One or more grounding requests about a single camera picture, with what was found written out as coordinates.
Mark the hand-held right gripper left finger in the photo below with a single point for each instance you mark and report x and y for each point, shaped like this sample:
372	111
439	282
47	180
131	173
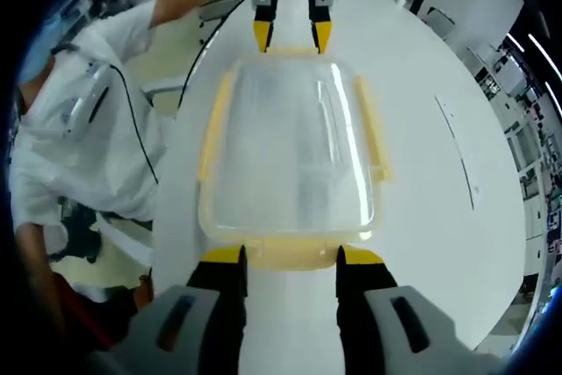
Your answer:
184	331

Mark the person's dark trousers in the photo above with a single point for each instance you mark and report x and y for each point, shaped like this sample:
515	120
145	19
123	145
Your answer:
101	318

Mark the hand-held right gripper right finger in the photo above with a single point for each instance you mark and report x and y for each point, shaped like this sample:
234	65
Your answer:
395	331

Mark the white chest device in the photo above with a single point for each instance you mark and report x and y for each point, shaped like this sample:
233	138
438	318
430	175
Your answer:
85	103

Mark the flat white paper sheets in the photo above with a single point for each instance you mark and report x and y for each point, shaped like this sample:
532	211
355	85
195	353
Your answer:
458	155

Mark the clear lid with yellow latches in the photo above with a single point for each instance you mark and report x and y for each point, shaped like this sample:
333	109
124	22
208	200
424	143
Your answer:
285	257

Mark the person in white shirt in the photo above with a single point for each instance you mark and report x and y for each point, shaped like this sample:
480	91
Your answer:
66	164

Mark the blue face mask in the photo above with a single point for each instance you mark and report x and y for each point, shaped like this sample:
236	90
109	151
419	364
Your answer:
39	45

